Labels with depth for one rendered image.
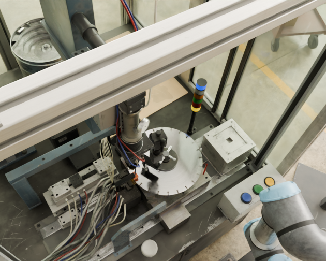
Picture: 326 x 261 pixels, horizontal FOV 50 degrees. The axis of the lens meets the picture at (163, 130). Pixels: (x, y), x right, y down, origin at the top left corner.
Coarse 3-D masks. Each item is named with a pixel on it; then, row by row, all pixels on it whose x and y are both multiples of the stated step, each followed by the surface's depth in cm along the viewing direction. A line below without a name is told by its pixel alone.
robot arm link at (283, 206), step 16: (272, 192) 102; (288, 192) 101; (272, 208) 101; (288, 208) 98; (304, 208) 99; (256, 224) 136; (272, 224) 102; (288, 224) 97; (304, 224) 96; (256, 240) 133; (272, 240) 125; (256, 256) 136
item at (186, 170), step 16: (160, 128) 161; (176, 144) 157; (192, 144) 158; (192, 160) 154; (144, 176) 148; (160, 176) 148; (176, 176) 149; (192, 176) 149; (160, 192) 145; (176, 192) 145
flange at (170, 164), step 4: (164, 148) 155; (172, 152) 154; (172, 156) 153; (176, 156) 153; (164, 160) 150; (168, 160) 150; (172, 160) 152; (176, 160) 152; (164, 164) 150; (168, 164) 150; (172, 164) 151; (160, 168) 149; (164, 168) 149; (168, 168) 150; (172, 168) 150
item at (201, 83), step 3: (201, 78) 151; (198, 81) 150; (201, 81) 150; (204, 81) 150; (198, 84) 149; (201, 84) 149; (204, 84) 150; (198, 87) 150; (201, 87) 150; (204, 87) 150; (201, 90) 151
